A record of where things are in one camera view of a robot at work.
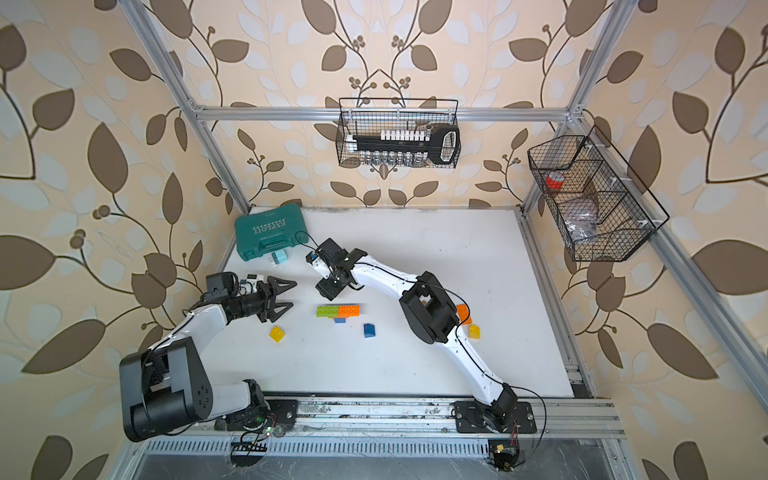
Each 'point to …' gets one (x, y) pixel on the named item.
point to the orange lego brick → (346, 311)
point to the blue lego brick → (369, 330)
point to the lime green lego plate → (327, 311)
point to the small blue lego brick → (340, 320)
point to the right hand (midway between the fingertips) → (331, 284)
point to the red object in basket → (553, 184)
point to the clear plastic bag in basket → (580, 229)
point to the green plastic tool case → (272, 230)
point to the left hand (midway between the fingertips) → (287, 290)
